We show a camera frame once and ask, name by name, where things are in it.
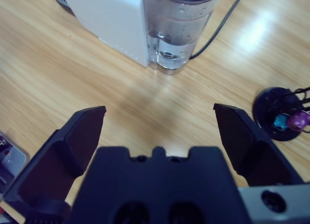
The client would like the black power cord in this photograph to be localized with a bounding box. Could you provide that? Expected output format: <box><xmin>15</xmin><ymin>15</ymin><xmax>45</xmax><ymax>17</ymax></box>
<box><xmin>188</xmin><ymin>0</ymin><xmax>246</xmax><ymax>60</ymax></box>

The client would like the teal coffee capsule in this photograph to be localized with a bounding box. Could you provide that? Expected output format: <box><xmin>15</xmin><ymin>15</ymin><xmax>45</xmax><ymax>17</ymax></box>
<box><xmin>273</xmin><ymin>113</ymin><xmax>290</xmax><ymax>131</ymax></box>

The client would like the clear water tank black lid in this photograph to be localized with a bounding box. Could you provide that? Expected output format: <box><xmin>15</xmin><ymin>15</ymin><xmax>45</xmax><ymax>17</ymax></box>
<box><xmin>142</xmin><ymin>0</ymin><xmax>224</xmax><ymax>76</ymax></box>

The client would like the purple coffee capsule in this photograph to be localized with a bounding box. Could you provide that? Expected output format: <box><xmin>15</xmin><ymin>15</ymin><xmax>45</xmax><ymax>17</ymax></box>
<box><xmin>287</xmin><ymin>111</ymin><xmax>310</xmax><ymax>132</ymax></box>

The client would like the white capsule coffee machine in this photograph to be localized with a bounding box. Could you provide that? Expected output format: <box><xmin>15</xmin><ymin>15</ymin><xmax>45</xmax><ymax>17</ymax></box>
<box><xmin>55</xmin><ymin>0</ymin><xmax>149</xmax><ymax>68</ymax></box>

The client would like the black wire capsule stand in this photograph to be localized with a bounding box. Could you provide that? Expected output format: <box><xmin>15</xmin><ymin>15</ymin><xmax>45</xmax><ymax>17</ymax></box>
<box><xmin>251</xmin><ymin>87</ymin><xmax>310</xmax><ymax>141</ymax></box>

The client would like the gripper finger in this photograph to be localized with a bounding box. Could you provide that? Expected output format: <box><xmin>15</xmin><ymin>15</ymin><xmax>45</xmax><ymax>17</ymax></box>
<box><xmin>213</xmin><ymin>103</ymin><xmax>305</xmax><ymax>187</ymax></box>
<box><xmin>3</xmin><ymin>105</ymin><xmax>107</xmax><ymax>224</ymax></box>

